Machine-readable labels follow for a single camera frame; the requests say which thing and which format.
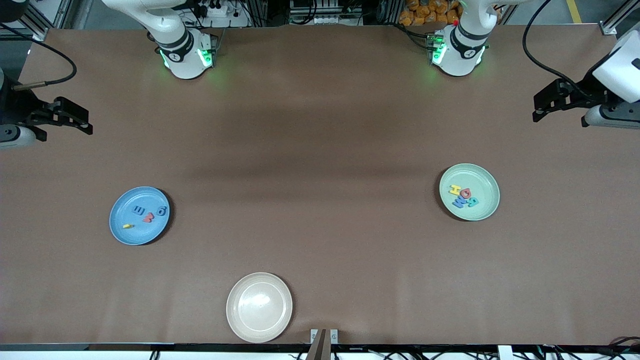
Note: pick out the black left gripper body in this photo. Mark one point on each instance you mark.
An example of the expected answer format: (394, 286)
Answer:
(589, 93)

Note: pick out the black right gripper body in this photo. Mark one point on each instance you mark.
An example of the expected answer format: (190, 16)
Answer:
(15, 107)

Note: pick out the blue letter E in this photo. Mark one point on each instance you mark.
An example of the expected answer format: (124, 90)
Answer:
(139, 210)

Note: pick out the red letter Q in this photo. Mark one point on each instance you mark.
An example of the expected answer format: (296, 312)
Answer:
(462, 192)

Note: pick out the yellow letter H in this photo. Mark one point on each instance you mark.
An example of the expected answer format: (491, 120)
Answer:
(455, 190)

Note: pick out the red letter w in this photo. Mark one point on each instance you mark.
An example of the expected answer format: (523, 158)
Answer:
(148, 217)

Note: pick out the blue letter M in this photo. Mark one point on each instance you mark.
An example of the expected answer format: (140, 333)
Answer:
(458, 201)

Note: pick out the blue letter a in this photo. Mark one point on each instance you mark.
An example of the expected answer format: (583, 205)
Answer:
(161, 211)

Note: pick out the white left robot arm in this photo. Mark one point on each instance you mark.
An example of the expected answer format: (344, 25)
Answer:
(465, 45)

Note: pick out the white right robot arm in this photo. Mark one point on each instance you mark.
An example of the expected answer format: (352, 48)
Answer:
(180, 55)

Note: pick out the pale green plate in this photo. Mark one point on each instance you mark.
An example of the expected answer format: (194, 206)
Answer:
(480, 175)

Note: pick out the blue plate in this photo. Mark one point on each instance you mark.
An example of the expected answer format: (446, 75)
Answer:
(139, 232)

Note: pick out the orange toy pile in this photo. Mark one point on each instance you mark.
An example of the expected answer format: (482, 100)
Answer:
(420, 10)

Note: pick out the white power strip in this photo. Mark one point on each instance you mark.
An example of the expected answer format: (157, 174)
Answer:
(220, 12)

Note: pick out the beige plate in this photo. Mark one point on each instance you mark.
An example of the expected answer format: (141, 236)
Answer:
(259, 307)

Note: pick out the metal bracket with wooden post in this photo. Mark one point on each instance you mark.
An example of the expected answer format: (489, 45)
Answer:
(322, 347)

